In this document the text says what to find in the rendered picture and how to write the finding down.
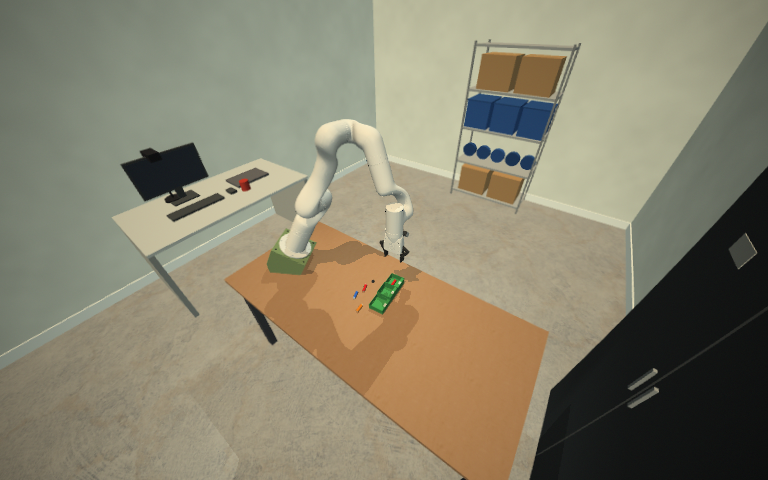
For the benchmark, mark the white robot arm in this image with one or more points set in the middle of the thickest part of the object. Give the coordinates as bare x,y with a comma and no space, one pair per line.
328,139

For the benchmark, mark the green rack of bins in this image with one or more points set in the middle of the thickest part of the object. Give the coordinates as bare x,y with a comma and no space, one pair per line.
386,293

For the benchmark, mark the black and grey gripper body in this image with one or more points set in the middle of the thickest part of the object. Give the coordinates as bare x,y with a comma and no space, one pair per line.
393,245

